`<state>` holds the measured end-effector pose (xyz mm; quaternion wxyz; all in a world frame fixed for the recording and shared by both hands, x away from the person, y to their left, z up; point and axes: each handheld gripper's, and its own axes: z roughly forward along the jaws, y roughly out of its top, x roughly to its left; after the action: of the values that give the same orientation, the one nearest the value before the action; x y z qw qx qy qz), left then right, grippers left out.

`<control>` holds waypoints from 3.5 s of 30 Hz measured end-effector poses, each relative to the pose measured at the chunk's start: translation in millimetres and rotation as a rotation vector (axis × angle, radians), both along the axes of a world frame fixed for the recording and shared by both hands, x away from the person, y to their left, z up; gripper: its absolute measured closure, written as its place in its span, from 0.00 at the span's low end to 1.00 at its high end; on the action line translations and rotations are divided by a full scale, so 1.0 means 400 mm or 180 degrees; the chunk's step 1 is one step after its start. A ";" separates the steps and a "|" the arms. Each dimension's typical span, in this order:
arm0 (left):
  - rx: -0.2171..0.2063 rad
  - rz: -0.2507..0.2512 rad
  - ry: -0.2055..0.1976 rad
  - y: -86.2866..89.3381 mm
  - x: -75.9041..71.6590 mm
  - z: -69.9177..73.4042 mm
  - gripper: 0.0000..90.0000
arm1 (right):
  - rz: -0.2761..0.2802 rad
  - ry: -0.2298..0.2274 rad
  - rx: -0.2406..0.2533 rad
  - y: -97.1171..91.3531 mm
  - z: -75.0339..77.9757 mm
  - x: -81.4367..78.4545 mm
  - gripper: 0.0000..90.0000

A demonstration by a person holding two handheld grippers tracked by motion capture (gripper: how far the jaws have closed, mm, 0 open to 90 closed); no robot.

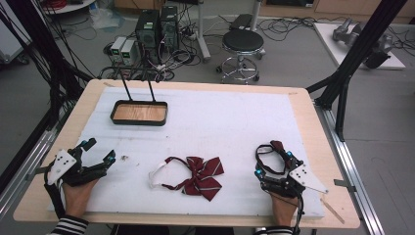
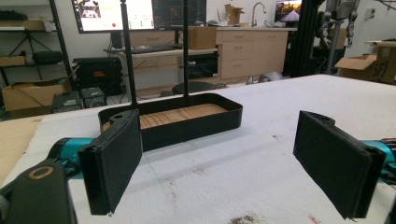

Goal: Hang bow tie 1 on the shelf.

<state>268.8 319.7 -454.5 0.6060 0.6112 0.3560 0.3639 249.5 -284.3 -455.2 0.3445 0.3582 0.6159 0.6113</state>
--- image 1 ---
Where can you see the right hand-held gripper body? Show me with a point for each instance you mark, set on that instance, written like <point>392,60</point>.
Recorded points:
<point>306,178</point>

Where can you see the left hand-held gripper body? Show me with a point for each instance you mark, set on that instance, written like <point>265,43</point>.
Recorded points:
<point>62,163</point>

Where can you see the striped dark red bow tie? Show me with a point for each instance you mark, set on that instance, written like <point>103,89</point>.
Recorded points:
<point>199,176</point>

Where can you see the black rack with wooden base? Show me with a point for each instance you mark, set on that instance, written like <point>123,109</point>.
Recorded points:
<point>140,112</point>

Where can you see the person's left hand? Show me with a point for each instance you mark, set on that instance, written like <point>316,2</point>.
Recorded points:
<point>76,199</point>

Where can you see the person's right hand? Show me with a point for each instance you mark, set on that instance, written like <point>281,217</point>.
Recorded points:
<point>284,210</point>

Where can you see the grey metal clip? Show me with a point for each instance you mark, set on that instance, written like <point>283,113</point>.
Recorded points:
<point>344,184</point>
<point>37,170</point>

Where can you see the thin wooden stick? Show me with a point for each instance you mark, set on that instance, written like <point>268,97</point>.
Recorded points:
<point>332,210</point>

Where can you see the white foam mat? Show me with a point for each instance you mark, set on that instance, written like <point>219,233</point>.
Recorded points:
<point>212,130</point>

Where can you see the grey power supply unit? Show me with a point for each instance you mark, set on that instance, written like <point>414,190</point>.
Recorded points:
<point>117,47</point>
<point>129,52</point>

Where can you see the white floor board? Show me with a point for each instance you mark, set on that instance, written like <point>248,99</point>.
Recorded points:
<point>328,42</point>

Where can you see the clear plastic bag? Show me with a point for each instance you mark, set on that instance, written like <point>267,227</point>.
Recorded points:
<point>104,19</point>

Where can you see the black round stool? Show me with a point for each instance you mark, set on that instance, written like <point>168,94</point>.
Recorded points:
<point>243,39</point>

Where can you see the large black computer tower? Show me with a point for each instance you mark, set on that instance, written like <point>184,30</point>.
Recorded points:
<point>147,32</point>

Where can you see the white cabinet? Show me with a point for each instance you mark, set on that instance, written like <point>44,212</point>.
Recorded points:
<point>11,39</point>

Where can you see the round white table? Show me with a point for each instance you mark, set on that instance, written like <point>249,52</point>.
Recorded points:
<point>71,7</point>

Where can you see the slim black computer tower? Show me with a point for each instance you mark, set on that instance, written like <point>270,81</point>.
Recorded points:
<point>169,27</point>

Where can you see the black flat device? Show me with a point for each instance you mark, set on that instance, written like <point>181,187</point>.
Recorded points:
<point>241,22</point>

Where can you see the grey desk leg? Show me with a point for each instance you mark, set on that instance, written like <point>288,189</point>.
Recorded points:
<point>202,36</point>

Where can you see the aluminium table rail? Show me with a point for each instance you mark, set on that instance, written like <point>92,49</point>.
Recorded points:
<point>29,156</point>
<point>345,156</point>

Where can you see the black metal frame stand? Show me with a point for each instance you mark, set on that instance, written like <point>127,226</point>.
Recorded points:
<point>359,52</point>

